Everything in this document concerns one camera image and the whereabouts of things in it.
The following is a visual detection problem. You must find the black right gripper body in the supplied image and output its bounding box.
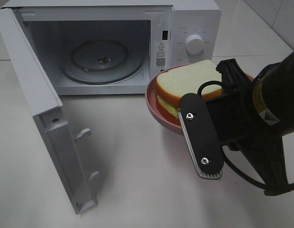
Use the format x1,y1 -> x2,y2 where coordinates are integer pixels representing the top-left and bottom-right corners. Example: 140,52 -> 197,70
205,80 -> 284,150

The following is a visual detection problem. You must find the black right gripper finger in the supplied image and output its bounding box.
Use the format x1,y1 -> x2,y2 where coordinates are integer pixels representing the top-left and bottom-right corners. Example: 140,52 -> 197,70
216,58 -> 252,95

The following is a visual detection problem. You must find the sandwich with lettuce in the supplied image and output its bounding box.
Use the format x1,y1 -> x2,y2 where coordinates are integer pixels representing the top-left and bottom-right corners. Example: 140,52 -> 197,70
155,60 -> 222,125

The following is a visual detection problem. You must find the pink round plate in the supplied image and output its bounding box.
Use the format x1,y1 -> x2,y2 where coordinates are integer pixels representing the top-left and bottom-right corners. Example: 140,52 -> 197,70
144,64 -> 256,136

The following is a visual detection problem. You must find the white microwave door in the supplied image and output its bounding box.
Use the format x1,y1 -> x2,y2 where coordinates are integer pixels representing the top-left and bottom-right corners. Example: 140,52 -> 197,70
0,8 -> 97,214

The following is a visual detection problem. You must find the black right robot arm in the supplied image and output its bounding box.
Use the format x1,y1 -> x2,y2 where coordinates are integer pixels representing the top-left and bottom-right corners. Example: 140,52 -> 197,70
206,51 -> 294,147

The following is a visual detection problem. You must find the upper white round knob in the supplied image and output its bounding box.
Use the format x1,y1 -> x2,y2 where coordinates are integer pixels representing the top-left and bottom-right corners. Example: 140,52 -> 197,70
185,33 -> 205,55

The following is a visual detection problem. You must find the glass microwave turntable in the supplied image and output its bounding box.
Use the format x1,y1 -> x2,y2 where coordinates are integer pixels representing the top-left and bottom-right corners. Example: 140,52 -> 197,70
60,39 -> 147,85

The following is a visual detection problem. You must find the white microwave oven body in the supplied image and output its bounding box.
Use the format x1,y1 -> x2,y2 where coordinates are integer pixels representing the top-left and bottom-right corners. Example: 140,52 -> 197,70
1,0 -> 221,95

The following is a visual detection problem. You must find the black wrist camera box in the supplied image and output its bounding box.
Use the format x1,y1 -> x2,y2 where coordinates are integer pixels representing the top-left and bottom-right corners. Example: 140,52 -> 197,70
178,93 -> 224,180

